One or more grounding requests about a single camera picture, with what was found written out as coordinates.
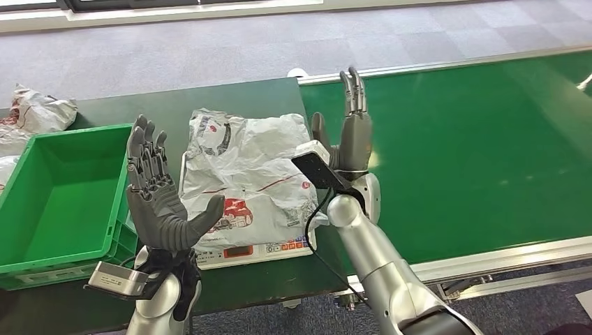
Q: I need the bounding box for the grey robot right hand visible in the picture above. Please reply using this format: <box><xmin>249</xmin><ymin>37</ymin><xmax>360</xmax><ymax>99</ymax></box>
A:
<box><xmin>311</xmin><ymin>66</ymin><xmax>373</xmax><ymax>174</ymax></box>

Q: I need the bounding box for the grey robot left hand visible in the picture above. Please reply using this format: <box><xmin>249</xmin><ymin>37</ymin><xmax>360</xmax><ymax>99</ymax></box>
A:
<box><xmin>126</xmin><ymin>114</ymin><xmax>226</xmax><ymax>253</ymax></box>

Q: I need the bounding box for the white printed plastic mailer package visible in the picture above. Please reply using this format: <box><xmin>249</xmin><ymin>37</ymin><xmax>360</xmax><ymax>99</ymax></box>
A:
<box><xmin>179</xmin><ymin>108</ymin><xmax>330</xmax><ymax>254</ymax></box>

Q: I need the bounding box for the white electronic weighing scale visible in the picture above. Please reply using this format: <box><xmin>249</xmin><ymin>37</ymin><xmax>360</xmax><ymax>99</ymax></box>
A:
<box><xmin>180</xmin><ymin>150</ymin><xmax>318</xmax><ymax>271</ymax></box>

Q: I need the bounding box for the crumpled white plastic package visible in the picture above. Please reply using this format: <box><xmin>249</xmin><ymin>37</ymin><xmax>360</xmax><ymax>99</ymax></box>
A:
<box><xmin>0</xmin><ymin>156</ymin><xmax>22</xmax><ymax>195</ymax></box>
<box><xmin>0</xmin><ymin>124</ymin><xmax>34</xmax><ymax>158</ymax></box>
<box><xmin>9</xmin><ymin>84</ymin><xmax>79</xmax><ymax>135</ymax></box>

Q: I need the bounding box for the green plastic crate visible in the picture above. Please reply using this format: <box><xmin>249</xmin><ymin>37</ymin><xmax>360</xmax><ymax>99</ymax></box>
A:
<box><xmin>0</xmin><ymin>123</ymin><xmax>140</xmax><ymax>291</ymax></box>

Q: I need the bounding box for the green conveyor belt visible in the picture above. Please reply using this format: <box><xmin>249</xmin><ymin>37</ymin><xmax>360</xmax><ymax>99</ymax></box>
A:
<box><xmin>298</xmin><ymin>50</ymin><xmax>592</xmax><ymax>265</ymax></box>

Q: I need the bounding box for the dark green table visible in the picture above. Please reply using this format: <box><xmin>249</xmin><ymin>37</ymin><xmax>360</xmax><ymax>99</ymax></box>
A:
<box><xmin>0</xmin><ymin>77</ymin><xmax>348</xmax><ymax>335</ymax></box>

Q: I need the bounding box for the white paper sheet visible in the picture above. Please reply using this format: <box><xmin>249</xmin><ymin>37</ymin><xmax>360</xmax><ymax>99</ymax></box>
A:
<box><xmin>575</xmin><ymin>291</ymin><xmax>592</xmax><ymax>321</ymax></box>

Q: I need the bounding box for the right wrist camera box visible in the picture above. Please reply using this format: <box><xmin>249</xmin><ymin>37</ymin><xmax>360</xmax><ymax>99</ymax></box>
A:
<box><xmin>291</xmin><ymin>140</ymin><xmax>353</xmax><ymax>192</ymax></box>

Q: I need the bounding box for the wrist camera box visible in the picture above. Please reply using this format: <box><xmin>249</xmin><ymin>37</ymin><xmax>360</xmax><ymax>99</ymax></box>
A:
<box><xmin>84</xmin><ymin>261</ymin><xmax>150</xmax><ymax>298</ymax></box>
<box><xmin>291</xmin><ymin>140</ymin><xmax>353</xmax><ymax>192</ymax></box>

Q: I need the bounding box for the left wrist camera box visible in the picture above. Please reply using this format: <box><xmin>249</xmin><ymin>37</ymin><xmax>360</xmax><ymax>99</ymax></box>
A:
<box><xmin>84</xmin><ymin>261</ymin><xmax>150</xmax><ymax>298</ymax></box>

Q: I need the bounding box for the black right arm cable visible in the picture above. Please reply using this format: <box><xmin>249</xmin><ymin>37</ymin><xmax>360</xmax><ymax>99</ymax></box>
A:
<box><xmin>304</xmin><ymin>187</ymin><xmax>371</xmax><ymax>307</ymax></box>

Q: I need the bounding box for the metal conveyor bracket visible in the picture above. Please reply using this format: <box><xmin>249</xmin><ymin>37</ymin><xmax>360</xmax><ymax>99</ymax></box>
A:
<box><xmin>334</xmin><ymin>295</ymin><xmax>361</xmax><ymax>313</ymax></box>

